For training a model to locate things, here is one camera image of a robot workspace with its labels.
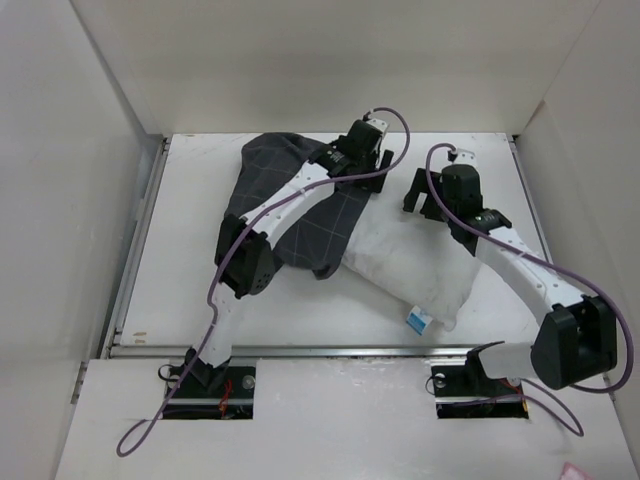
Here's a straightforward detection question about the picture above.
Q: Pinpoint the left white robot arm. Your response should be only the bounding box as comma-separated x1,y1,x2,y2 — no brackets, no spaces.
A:
183,113,394,397

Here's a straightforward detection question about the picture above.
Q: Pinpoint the aluminium rail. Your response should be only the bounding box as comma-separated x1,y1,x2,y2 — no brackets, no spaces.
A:
106,345,473,359

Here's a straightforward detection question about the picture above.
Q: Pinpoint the white pillow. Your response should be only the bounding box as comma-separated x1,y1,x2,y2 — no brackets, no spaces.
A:
342,194,480,331

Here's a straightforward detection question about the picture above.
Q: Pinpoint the pink object in corner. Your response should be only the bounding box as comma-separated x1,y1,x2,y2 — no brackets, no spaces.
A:
559,462,592,480

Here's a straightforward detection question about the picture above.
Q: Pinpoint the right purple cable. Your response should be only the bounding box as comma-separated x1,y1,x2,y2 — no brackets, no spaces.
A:
425,143,635,437

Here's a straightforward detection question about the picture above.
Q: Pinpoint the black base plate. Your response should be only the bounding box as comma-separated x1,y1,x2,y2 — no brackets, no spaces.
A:
161,365,256,420
425,365,529,420

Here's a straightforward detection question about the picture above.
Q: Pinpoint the dark grey checked pillowcase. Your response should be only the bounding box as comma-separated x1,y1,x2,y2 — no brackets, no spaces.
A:
225,132,371,280

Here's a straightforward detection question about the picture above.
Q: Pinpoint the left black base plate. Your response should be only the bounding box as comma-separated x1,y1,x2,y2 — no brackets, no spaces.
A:
161,365,256,420

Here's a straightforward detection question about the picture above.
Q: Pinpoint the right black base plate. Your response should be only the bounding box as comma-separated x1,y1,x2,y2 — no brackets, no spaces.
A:
425,365,529,420

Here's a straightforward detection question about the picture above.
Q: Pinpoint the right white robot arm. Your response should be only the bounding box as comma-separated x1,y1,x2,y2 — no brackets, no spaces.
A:
403,164,618,394

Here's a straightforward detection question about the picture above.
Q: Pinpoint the blue white pillow label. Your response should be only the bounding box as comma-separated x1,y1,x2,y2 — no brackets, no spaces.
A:
406,306,433,336

